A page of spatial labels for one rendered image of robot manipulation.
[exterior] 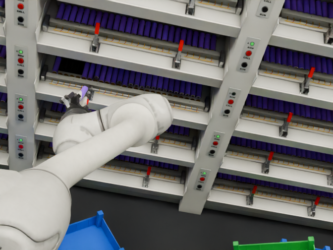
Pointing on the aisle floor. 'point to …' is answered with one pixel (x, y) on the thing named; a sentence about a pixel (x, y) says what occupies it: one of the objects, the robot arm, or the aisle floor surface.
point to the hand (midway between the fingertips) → (80, 100)
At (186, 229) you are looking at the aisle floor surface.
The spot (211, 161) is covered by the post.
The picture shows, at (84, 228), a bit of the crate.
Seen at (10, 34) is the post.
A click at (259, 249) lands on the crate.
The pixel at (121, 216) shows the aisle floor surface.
